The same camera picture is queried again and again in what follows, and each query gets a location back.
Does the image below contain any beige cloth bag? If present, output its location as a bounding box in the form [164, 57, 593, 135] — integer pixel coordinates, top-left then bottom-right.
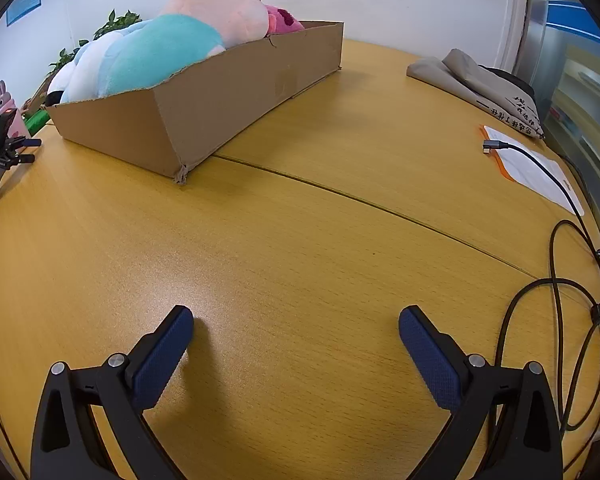
[406, 48, 549, 141]

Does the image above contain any black usb cable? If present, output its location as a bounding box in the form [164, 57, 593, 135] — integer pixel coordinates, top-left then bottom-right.
[482, 140, 600, 433]

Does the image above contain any pink bear plush toy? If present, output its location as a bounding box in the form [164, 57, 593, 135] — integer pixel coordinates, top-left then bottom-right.
[264, 4, 306, 37]

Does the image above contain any green potted plant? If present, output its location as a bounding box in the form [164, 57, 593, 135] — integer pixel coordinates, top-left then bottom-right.
[47, 9, 143, 80]

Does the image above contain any pink rabbit figure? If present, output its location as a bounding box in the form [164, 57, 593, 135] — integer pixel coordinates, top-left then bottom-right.
[0, 80, 32, 138]

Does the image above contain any light blue plush toy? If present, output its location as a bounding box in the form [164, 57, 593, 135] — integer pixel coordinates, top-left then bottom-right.
[60, 21, 148, 103]

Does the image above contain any white paper with orange edge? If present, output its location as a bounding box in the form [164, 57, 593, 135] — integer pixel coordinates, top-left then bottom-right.
[477, 125, 587, 216]

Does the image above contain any white plush toy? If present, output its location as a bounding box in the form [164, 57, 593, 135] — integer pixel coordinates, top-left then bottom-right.
[45, 62, 81, 107]

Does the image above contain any brown cardboard box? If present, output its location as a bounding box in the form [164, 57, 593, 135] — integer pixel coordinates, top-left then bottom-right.
[45, 21, 345, 186]

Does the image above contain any metal framed glass door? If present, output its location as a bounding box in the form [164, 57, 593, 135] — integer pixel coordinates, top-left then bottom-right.
[511, 0, 600, 231]

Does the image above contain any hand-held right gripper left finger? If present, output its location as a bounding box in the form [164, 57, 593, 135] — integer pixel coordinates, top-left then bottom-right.
[30, 304, 196, 480]

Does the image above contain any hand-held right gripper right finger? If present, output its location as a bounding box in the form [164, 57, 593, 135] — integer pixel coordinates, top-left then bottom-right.
[398, 305, 565, 480]

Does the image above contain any pig plush with teal shirt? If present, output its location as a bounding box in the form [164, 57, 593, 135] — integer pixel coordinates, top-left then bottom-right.
[97, 0, 300, 97]

